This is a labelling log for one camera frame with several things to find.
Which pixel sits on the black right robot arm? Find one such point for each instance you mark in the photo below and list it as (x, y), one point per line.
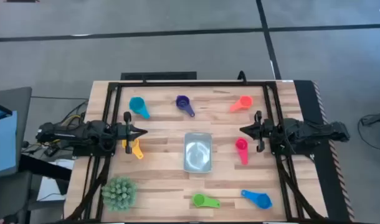
(314, 130)

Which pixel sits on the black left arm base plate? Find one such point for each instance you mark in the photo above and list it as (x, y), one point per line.
(84, 152)

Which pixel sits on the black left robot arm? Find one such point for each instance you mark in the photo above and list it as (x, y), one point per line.
(68, 132)

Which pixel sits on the purple measuring cup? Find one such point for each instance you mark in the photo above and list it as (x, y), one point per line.
(182, 101)

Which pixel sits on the orange measuring cup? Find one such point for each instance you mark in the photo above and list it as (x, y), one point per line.
(246, 101)

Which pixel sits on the green measuring cup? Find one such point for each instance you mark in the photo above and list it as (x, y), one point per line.
(198, 199)

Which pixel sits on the green spiky ball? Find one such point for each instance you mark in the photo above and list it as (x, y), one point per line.
(119, 193)

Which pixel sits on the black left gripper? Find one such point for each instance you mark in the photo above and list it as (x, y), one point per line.
(127, 132)

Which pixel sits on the blue measuring cup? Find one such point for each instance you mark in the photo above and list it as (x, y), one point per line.
(263, 200)

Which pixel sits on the teal measuring cup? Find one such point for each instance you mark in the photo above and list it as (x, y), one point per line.
(137, 104)

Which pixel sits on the pink measuring cup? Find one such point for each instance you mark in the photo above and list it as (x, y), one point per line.
(241, 144)

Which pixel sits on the grey plastic basket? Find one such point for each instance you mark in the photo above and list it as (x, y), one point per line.
(197, 152)

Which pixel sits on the yellow measuring cup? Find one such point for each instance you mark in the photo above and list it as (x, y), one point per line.
(137, 149)

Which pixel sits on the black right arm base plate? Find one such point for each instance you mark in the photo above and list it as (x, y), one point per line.
(302, 151)

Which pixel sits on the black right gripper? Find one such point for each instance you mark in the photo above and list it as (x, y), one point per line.
(264, 132)

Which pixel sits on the grey desk top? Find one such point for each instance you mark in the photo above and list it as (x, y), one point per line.
(18, 99)

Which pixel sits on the white box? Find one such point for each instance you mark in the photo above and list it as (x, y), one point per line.
(51, 186)

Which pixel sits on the blue fabric panel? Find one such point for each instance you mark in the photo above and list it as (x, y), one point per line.
(3, 146)

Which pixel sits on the black metal table frame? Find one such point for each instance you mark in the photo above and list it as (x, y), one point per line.
(190, 84)

